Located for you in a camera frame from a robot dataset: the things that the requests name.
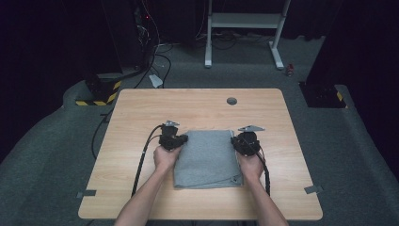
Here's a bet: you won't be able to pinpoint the thin black floor cable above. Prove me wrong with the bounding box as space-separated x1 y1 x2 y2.
91 109 115 160

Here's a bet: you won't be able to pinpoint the black base with yellow stripes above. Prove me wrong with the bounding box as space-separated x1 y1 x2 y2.
298 81 349 109
74 73 123 107

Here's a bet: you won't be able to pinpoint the grey tape strip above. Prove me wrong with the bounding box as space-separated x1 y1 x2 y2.
76 189 98 199
303 185 324 195

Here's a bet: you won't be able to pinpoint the dark equipment rack with wires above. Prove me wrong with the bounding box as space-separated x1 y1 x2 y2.
133 0 162 72

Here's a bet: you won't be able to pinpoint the looped black floor cable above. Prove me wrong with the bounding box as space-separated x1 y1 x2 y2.
134 53 173 89

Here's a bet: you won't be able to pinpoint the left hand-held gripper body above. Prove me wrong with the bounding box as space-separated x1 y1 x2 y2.
158 120 181 152

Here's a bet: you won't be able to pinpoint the grey shorts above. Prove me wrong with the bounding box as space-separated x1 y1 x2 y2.
172 129 245 190

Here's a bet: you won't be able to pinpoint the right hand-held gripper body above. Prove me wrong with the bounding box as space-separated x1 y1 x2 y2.
234 124 266 157

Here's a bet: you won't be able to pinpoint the person's left hand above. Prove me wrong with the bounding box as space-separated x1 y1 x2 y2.
152 144 184 172

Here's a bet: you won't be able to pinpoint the person's right hand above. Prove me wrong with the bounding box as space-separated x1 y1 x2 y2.
236 150 265 184

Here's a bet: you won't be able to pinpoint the white metal stand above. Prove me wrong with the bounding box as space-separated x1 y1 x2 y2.
204 0 292 71

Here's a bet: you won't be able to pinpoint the grey paper scrap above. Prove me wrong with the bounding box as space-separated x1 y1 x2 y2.
148 73 164 89

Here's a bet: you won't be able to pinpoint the tangle of black cables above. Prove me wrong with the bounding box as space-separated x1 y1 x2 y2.
195 29 271 52

